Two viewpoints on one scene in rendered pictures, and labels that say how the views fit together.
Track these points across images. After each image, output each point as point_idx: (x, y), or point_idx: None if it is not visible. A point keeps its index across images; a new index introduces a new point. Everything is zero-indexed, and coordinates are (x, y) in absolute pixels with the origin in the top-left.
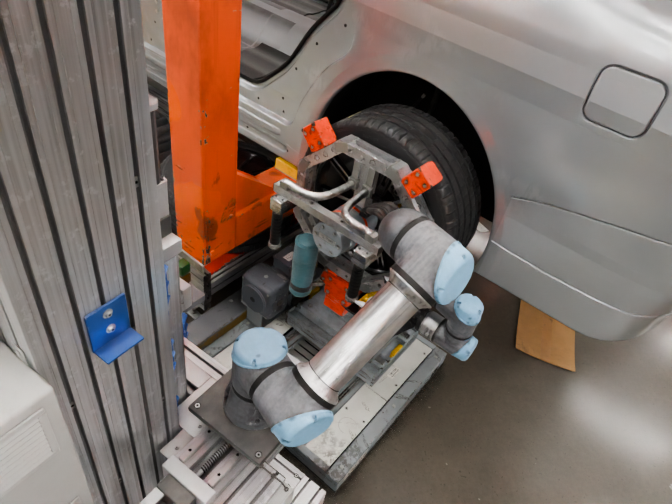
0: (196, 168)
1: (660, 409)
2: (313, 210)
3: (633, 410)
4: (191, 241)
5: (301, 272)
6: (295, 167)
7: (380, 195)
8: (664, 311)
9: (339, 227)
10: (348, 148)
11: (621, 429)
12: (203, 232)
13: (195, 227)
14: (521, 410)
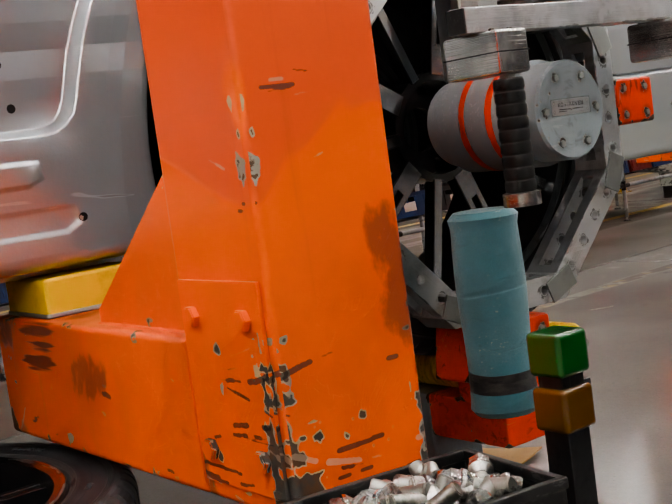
0: (351, 31)
1: (610, 409)
2: (566, 8)
3: (616, 422)
4: (366, 409)
5: (527, 303)
6: (113, 265)
7: (443, 72)
8: None
9: (621, 7)
10: None
11: (659, 431)
12: (407, 304)
13: (376, 314)
14: (641, 491)
